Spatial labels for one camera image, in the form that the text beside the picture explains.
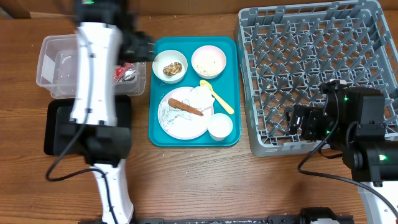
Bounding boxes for red foil wrapper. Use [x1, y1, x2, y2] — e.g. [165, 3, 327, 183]
[114, 63, 137, 82]

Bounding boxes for grey dishwasher rack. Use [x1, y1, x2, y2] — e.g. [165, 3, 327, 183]
[235, 1, 397, 157]

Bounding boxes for yellow plastic spoon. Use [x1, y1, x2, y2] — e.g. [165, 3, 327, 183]
[200, 80, 234, 115]

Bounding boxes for brown food scraps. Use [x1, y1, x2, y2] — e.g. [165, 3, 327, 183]
[163, 62, 183, 77]

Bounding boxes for teal plastic tray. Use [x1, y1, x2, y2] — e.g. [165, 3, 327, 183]
[149, 37, 241, 147]

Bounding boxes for white bowl with food scraps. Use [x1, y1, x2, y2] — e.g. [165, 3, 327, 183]
[152, 50, 188, 84]

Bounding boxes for white round plate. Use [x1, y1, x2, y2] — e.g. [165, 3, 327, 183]
[157, 86, 215, 140]

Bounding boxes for white plastic cup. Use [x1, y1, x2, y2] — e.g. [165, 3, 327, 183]
[208, 113, 233, 141]

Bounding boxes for pink empty bowl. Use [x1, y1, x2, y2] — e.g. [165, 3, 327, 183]
[191, 45, 227, 79]

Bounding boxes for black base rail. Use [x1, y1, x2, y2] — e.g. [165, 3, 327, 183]
[132, 207, 354, 224]

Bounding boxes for black tray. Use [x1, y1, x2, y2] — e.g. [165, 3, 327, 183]
[44, 95, 131, 156]

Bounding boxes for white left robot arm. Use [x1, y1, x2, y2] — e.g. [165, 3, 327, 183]
[45, 1, 154, 223]

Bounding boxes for clear plastic bin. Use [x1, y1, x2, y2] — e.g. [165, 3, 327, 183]
[36, 34, 146, 99]

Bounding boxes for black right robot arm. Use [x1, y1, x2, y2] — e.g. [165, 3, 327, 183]
[285, 79, 397, 223]

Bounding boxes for brown sausage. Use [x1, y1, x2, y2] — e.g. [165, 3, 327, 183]
[168, 98, 203, 116]

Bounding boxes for white napkin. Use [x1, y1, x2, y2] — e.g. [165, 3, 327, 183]
[159, 86, 215, 130]

